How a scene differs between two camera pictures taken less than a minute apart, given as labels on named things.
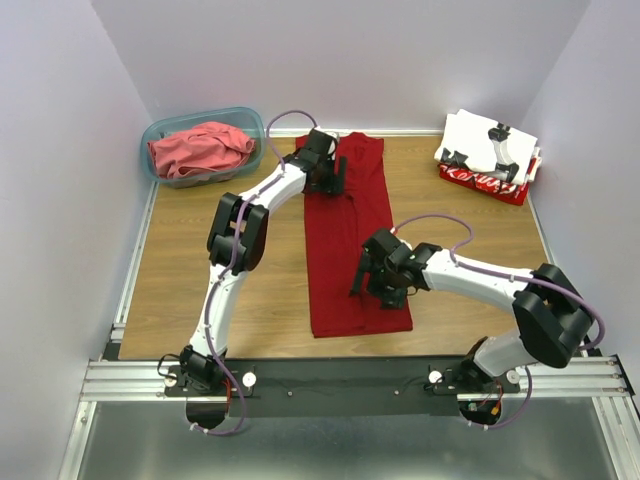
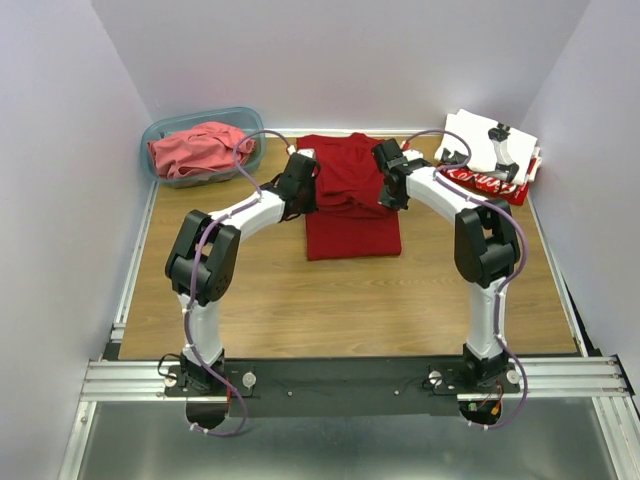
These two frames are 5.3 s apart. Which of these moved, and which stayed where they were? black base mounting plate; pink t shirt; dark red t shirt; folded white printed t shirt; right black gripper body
Moved: dark red t shirt; right black gripper body
Stayed: pink t shirt; black base mounting plate; folded white printed t shirt
